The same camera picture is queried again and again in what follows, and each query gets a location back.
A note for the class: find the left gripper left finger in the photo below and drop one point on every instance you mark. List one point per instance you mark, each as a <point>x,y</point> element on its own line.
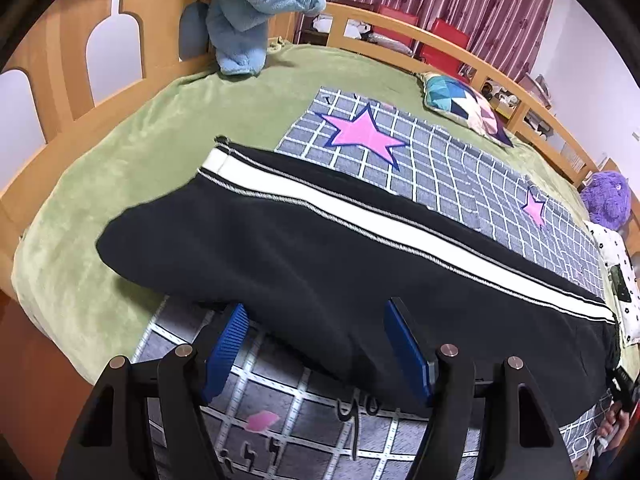
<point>112,438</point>

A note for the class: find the green fleece bed sheet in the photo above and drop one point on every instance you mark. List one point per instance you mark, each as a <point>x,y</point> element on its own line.
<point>90,313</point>

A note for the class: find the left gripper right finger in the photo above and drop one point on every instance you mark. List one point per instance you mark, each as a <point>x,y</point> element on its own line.
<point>520,438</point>

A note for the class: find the person right hand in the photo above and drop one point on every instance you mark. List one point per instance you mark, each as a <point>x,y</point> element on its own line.
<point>612,429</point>

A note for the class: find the colourful geometric pillow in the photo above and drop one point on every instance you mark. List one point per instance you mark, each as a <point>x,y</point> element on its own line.
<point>459,102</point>

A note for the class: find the black pants with white stripe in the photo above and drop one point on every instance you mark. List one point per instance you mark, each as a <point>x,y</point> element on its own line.
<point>314,255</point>

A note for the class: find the purple plush toy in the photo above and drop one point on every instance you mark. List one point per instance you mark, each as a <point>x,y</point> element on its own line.
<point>607,198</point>

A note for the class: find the grey checkered star blanket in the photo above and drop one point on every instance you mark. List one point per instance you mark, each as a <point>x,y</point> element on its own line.
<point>286,419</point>

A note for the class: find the light blue fleece garment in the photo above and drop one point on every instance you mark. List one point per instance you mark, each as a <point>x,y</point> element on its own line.
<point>238,30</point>

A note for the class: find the black smartphone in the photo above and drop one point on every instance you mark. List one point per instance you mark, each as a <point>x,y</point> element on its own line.
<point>619,284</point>

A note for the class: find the white black-dotted pillow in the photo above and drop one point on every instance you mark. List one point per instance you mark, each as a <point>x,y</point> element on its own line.
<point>613,251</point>

